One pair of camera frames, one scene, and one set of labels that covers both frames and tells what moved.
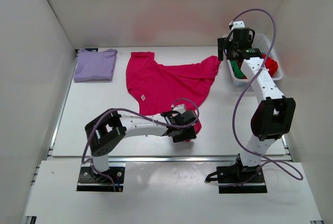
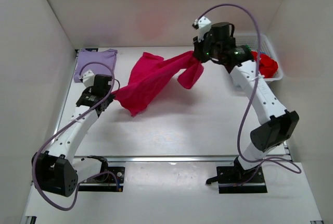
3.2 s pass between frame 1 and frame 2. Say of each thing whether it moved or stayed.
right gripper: moved
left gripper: moved
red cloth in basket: stayed
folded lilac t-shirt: stayed
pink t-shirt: moved
